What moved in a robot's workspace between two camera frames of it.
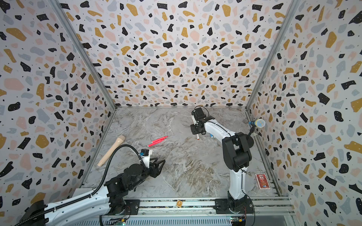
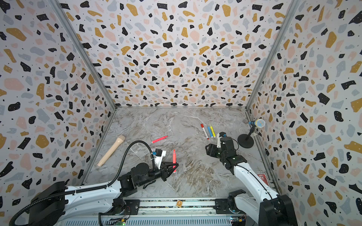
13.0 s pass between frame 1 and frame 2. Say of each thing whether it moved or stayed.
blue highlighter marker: stayed
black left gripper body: moved
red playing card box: stayed
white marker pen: moved
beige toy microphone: stayed
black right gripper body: moved
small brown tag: stayed
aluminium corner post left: stayed
